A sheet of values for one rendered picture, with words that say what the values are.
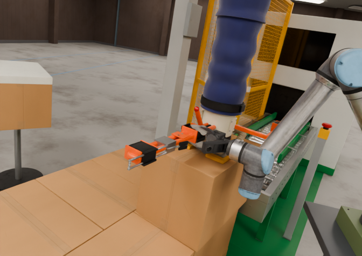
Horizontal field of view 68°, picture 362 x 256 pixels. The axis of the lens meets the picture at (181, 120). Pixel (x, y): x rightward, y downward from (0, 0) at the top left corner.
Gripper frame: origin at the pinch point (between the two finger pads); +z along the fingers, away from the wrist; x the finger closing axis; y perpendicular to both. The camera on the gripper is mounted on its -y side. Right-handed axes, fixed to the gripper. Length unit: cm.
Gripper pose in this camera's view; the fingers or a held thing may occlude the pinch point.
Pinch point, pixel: (190, 133)
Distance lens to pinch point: 122.6
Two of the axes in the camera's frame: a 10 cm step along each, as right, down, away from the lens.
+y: 5.5, -1.7, 8.2
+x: 1.7, -9.4, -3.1
